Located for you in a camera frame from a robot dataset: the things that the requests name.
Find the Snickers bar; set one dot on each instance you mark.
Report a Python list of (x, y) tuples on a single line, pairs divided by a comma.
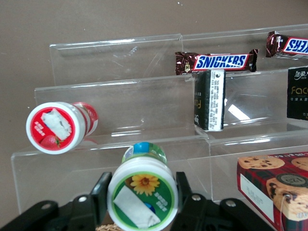
[(288, 45), (216, 62)]

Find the red gum bottle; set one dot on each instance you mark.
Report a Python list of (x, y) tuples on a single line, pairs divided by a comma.
[(55, 127)]

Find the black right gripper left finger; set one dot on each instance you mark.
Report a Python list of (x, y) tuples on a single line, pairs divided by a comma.
[(72, 211)]

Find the clear acrylic stepped stand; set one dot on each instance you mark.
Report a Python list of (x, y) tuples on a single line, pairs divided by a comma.
[(120, 101)]

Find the green gum bottle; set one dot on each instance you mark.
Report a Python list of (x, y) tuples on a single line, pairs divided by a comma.
[(143, 192)]

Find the small black box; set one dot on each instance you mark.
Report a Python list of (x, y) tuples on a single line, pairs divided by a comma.
[(298, 93), (209, 101)]

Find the light wicker basket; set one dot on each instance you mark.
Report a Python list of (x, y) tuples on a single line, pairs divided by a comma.
[(108, 227)]

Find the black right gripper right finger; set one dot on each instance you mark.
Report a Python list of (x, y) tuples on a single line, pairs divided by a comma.
[(204, 211)]

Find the red cookie box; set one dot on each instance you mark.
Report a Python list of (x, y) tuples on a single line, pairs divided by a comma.
[(276, 187)]

